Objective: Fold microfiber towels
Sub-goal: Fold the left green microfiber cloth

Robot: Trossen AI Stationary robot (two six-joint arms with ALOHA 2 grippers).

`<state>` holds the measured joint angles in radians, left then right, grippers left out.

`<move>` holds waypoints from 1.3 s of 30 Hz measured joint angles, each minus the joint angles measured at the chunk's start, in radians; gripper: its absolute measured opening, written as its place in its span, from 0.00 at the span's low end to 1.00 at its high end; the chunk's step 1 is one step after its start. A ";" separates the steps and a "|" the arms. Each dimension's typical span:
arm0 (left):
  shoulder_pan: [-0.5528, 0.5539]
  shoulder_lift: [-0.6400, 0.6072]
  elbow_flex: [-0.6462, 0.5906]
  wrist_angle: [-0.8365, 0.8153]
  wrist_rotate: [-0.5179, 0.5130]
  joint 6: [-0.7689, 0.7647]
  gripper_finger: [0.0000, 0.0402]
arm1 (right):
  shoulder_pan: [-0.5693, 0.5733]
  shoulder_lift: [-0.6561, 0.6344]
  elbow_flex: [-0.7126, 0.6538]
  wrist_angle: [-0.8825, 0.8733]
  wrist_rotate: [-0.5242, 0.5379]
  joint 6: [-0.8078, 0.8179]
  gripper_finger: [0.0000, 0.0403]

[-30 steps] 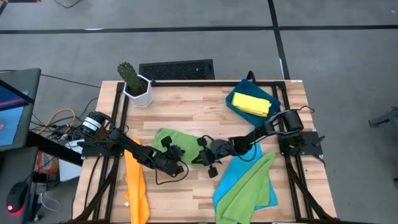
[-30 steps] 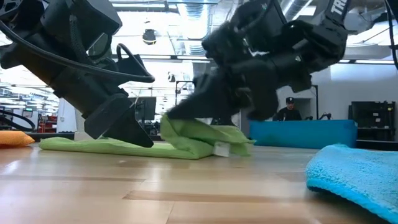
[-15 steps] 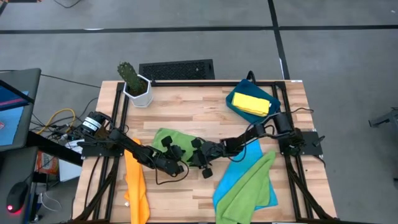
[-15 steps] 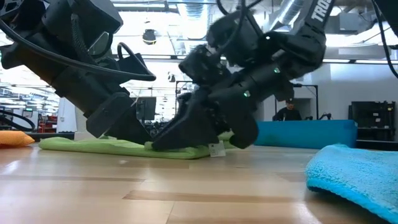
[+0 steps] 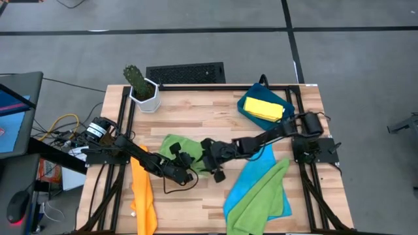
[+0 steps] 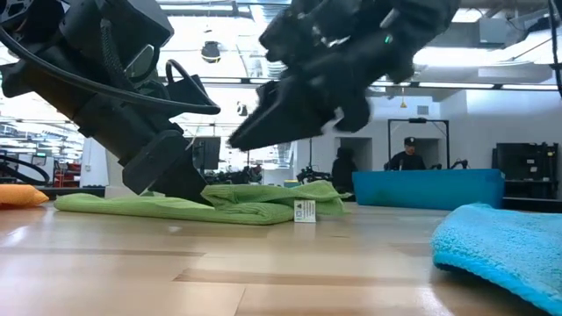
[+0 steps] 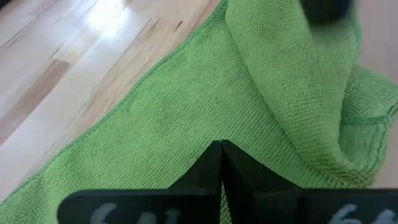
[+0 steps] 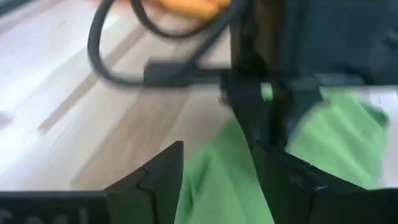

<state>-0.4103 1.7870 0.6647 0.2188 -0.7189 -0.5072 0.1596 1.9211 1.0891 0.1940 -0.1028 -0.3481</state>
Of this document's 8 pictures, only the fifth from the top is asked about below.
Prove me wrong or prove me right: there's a black computer mouse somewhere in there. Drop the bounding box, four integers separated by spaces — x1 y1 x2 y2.
6 191 30 225

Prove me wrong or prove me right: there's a black floor vent grate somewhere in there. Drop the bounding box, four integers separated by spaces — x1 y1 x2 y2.
146 61 226 85

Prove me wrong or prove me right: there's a green cactus plant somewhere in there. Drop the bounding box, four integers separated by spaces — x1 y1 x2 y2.
123 64 154 101

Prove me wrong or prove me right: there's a grey computer monitor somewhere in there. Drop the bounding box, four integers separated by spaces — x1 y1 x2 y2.
0 71 44 160

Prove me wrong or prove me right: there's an orange microfiber towel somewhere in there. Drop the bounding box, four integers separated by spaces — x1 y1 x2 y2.
129 145 158 235

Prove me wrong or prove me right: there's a black aluminium table frame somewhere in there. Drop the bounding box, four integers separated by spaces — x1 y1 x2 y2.
76 84 353 235

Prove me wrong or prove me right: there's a grey desk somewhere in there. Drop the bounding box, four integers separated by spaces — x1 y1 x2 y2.
0 153 40 235

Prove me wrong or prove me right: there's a white hexagonal plant pot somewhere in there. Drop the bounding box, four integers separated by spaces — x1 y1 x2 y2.
129 77 162 114

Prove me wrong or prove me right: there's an orange cardboard box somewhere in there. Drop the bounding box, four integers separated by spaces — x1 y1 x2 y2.
38 159 62 183

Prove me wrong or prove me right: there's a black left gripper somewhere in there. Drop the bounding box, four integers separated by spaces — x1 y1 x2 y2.
169 142 204 169

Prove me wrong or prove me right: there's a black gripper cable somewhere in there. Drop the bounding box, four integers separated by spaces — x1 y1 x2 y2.
162 168 199 195

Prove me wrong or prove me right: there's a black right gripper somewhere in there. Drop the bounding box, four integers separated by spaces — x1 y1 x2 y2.
201 138 236 183

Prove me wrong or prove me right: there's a dark teal fabric bin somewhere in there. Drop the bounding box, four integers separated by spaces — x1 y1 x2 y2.
237 82 296 131

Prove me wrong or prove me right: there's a grey metal stand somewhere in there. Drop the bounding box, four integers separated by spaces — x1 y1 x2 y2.
387 112 418 134

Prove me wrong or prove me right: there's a white box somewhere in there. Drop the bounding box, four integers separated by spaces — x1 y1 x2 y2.
61 146 88 192

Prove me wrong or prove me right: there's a light blue microfiber towel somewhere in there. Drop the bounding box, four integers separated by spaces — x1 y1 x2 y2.
223 143 293 229

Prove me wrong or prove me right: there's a green microfiber towel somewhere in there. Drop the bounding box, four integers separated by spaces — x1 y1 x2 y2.
226 157 291 235
158 133 210 177

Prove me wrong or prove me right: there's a yellow cable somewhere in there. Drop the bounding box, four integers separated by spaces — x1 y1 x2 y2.
39 113 80 142

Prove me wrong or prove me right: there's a yellow microfiber towel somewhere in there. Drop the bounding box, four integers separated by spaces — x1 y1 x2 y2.
243 96 284 123

